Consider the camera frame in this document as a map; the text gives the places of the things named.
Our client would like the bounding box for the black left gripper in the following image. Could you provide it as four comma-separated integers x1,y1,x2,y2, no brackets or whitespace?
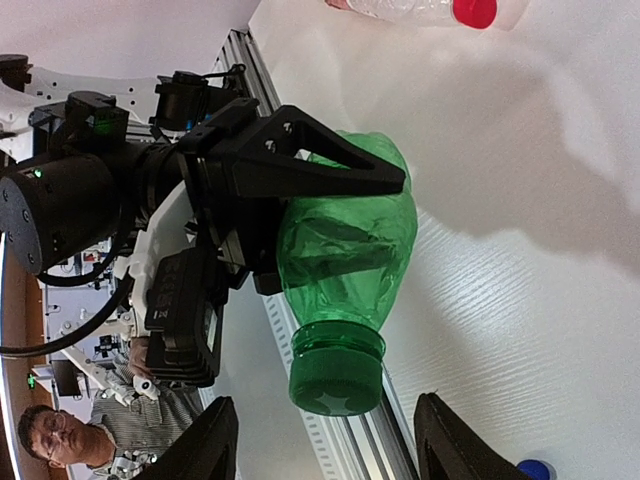
178,98,405,295

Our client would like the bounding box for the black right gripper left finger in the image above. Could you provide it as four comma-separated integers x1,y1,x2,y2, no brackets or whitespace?
135,396,239,480

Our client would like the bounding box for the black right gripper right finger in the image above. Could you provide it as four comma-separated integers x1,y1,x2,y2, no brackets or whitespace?
414,392,529,480

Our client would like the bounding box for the green plastic bottle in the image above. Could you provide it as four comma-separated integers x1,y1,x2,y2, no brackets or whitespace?
276,129,419,417

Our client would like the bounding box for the blue Pepsi bottle cap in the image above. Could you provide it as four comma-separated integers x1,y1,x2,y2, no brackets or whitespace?
516,458,557,480

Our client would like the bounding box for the clear bottle red label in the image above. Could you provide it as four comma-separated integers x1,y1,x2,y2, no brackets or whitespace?
325,0,531,31

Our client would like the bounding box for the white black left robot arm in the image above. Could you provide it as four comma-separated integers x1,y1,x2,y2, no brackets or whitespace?
1,64,405,295

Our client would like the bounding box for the man with glasses background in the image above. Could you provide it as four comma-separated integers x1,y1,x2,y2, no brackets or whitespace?
17,339,201,471

